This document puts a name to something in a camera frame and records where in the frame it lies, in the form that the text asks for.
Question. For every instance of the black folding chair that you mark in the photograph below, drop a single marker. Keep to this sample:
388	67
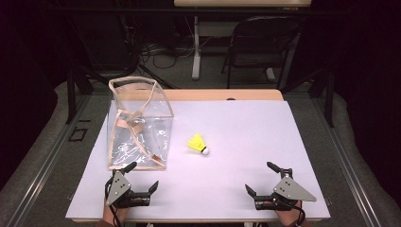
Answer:
261	41

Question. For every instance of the black metal stand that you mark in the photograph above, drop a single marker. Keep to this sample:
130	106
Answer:
329	97
72	94

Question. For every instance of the person's left hand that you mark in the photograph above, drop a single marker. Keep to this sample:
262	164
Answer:
110	216

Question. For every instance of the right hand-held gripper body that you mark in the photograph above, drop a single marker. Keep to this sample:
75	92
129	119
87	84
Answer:
291	189

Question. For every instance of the white table cover sheet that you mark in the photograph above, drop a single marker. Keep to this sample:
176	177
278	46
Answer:
227	132

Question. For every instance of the white-legged background desk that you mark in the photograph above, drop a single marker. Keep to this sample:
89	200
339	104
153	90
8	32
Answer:
196	47

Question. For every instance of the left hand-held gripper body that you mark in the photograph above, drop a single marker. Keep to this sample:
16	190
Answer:
118	187

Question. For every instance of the transparent bag with beige trim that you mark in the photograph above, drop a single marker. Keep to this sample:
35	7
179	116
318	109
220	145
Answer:
142	138

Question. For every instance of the person's right hand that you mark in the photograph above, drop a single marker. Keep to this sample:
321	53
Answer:
288	216

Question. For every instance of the aluminium floor rail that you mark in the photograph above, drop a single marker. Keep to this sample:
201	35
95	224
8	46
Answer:
47	160
350	164

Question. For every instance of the yellow shuttlecock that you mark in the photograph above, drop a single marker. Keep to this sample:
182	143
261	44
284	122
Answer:
197	143

